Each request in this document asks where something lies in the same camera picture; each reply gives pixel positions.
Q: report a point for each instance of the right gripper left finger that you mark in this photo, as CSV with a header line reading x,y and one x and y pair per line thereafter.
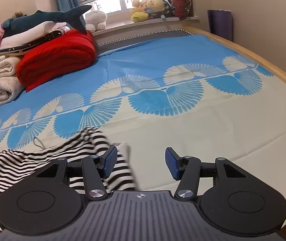
x,y
95,169

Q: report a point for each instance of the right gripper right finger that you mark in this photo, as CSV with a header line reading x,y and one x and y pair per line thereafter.
x,y
186,170

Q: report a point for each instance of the striped hoodie with white vest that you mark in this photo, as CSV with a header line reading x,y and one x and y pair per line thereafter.
x,y
16,165

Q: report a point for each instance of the stack of folded clothes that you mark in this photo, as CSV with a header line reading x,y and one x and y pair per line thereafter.
x,y
19,44

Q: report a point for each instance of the blue patterned bed sheet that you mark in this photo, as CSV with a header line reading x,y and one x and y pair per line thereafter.
x,y
189,93

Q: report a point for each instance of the red folded blanket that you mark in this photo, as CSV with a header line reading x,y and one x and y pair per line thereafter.
x,y
71,52

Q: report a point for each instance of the cream folded blanket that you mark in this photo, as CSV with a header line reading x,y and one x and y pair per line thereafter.
x,y
10,86

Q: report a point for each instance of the white plush toy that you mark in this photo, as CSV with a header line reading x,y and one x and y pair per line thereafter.
x,y
95,21

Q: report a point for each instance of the purple box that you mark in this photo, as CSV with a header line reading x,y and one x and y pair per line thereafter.
x,y
221,23

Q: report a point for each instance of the yellow plush toys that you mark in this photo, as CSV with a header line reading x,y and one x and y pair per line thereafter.
x,y
146,10

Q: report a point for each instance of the dark teal shark plush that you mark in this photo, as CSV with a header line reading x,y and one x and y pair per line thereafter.
x,y
13,26

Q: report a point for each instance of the dark red cushion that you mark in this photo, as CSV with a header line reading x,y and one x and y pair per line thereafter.
x,y
182,8

